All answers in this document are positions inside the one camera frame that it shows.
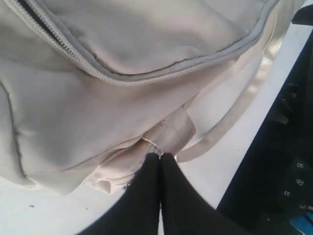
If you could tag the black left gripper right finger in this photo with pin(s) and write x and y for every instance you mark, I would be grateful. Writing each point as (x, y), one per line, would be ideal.
(184, 211)

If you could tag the beige duffel bag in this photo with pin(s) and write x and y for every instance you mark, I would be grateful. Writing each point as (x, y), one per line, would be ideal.
(89, 87)

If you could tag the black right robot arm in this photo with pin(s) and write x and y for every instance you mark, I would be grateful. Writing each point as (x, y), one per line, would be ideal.
(272, 190)

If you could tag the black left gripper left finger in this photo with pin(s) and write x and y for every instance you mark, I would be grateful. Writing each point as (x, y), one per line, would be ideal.
(137, 211)

